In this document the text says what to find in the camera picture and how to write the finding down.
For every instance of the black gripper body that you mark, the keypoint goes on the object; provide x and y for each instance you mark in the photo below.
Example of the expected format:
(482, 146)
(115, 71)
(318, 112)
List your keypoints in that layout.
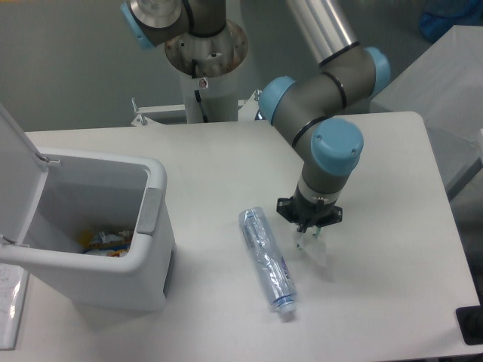
(303, 211)

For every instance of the clear plastic wrapper green print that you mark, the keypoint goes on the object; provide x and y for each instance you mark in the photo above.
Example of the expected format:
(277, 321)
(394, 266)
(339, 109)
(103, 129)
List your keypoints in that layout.
(315, 249)

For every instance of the crushed clear plastic bottle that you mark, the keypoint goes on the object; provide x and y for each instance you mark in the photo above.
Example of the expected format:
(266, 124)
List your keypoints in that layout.
(272, 270)

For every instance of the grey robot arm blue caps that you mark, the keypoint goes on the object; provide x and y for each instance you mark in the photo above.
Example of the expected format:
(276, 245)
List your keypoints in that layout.
(305, 113)

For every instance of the colourful trash inside can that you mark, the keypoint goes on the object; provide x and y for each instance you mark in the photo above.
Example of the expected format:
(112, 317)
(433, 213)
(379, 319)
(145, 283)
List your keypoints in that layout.
(106, 243)

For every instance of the white trash can open lid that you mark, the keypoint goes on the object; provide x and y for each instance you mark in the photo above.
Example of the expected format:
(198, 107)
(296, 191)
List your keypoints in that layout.
(49, 196)

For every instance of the black device at table edge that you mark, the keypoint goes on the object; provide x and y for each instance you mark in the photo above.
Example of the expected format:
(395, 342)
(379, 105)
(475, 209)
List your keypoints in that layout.
(470, 322)

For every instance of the blue object in background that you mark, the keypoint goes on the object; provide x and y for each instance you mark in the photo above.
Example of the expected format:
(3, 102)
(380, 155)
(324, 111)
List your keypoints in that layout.
(438, 17)

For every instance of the laminated paper sheet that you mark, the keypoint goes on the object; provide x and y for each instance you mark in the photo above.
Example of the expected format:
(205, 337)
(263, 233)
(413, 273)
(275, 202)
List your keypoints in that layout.
(14, 281)

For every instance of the white metal base bracket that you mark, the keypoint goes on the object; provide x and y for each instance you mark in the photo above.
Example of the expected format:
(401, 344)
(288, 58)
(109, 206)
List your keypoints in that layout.
(247, 110)

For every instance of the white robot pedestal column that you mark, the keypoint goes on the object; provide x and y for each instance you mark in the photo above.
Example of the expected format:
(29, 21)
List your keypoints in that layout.
(208, 69)

